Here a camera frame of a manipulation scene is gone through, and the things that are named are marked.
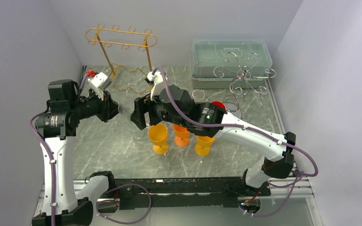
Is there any clear stemless glass front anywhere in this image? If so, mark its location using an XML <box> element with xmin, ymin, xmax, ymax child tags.
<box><xmin>127</xmin><ymin>121</ymin><xmax>144</xmax><ymax>140</ymax></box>

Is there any clear plastic storage box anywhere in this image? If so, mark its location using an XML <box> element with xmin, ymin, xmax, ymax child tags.
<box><xmin>190</xmin><ymin>39</ymin><xmax>272</xmax><ymax>89</ymax></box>

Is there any gold wire glass rack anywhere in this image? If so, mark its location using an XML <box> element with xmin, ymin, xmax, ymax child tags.
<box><xmin>84</xmin><ymin>23</ymin><xmax>158</xmax><ymax>94</ymax></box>

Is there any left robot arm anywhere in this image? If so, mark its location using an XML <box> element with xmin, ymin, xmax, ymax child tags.
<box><xmin>31</xmin><ymin>78</ymin><xmax>118</xmax><ymax>226</ymax></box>

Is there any clear ribbed wine glass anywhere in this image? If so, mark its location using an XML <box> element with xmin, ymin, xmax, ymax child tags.
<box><xmin>118</xmin><ymin>104</ymin><xmax>134</xmax><ymax>115</ymax></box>

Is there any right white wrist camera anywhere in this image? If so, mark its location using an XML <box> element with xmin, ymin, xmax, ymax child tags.
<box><xmin>147</xmin><ymin>71</ymin><xmax>165</xmax><ymax>101</ymax></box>

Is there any orange goblet centre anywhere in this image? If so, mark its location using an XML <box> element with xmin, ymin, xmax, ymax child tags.
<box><xmin>173</xmin><ymin>124</ymin><xmax>190</xmax><ymax>147</ymax></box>

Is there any yellow goblet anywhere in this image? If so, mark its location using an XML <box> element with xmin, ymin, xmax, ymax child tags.
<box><xmin>148</xmin><ymin>123</ymin><xmax>168</xmax><ymax>154</ymax></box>
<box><xmin>195</xmin><ymin>136</ymin><xmax>215</xmax><ymax>156</ymax></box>

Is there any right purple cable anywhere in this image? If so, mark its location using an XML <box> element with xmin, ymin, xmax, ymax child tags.
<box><xmin>151</xmin><ymin>65</ymin><xmax>319</xmax><ymax>218</ymax></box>

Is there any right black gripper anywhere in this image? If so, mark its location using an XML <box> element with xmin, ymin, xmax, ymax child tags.
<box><xmin>129</xmin><ymin>85</ymin><xmax>188</xmax><ymax>129</ymax></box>

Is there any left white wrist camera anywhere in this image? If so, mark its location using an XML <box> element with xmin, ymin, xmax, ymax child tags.
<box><xmin>87</xmin><ymin>72</ymin><xmax>112</xmax><ymax>101</ymax></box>

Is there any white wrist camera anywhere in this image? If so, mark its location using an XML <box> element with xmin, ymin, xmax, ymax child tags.
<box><xmin>147</xmin><ymin>71</ymin><xmax>165</xmax><ymax>101</ymax></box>
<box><xmin>87</xmin><ymin>72</ymin><xmax>112</xmax><ymax>101</ymax></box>

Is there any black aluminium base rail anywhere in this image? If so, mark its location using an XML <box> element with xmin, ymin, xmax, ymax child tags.
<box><xmin>38</xmin><ymin>176</ymin><xmax>315</xmax><ymax>210</ymax></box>

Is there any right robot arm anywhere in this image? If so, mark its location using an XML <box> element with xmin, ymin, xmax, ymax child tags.
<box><xmin>131</xmin><ymin>85</ymin><xmax>296</xmax><ymax>195</ymax></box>

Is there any clear glass with red dots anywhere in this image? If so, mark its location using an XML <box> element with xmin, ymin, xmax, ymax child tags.
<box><xmin>191</xmin><ymin>89</ymin><xmax>206</xmax><ymax>103</ymax></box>

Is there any silver wire glass rack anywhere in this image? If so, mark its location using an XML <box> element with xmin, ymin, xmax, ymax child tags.
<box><xmin>213</xmin><ymin>51</ymin><xmax>277</xmax><ymax>119</ymax></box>

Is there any red goblet right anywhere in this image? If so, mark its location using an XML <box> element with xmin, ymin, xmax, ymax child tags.
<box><xmin>211</xmin><ymin>101</ymin><xmax>226</xmax><ymax>110</ymax></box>

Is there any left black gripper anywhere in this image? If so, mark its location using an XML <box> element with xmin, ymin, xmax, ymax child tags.
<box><xmin>70</xmin><ymin>87</ymin><xmax>124</xmax><ymax>122</ymax></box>

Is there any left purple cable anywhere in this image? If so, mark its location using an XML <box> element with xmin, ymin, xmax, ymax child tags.
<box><xmin>29</xmin><ymin>72</ymin><xmax>152</xmax><ymax>226</ymax></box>

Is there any purple cable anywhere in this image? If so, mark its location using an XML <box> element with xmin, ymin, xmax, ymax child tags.
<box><xmin>151</xmin><ymin>65</ymin><xmax>319</xmax><ymax>218</ymax></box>
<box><xmin>29</xmin><ymin>72</ymin><xmax>152</xmax><ymax>226</ymax></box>

